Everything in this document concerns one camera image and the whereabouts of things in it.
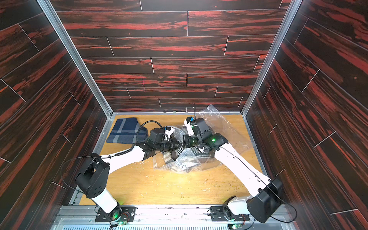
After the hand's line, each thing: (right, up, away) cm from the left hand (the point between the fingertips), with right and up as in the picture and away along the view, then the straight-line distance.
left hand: (183, 145), depth 84 cm
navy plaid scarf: (-42, +8, +23) cm, 49 cm away
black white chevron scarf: (0, -1, -13) cm, 13 cm away
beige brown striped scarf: (-10, -9, +7) cm, 15 cm away
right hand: (+2, +6, -6) cm, 9 cm away
